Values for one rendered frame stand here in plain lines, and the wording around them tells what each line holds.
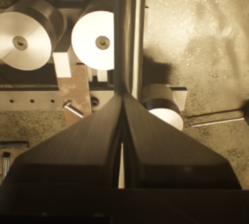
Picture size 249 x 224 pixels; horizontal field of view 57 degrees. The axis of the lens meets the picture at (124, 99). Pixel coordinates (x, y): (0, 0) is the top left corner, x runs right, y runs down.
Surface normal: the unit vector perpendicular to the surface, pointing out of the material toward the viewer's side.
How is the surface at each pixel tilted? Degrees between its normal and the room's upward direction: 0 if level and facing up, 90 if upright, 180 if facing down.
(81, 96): 0
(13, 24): 0
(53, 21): 90
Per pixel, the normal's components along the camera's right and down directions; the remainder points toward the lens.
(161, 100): 0.06, -0.08
